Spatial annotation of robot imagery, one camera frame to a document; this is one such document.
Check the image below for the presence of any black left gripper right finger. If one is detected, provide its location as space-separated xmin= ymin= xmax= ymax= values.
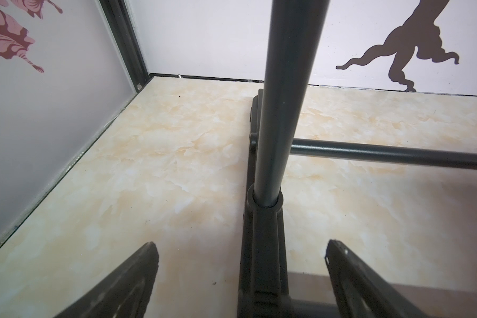
xmin=325 ymin=240 xmax=427 ymax=317

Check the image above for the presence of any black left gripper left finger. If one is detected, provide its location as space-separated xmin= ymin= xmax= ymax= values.
xmin=57 ymin=242 xmax=159 ymax=317

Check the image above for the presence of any dark grey clothes rack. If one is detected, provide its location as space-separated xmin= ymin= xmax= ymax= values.
xmin=237 ymin=1 xmax=477 ymax=317

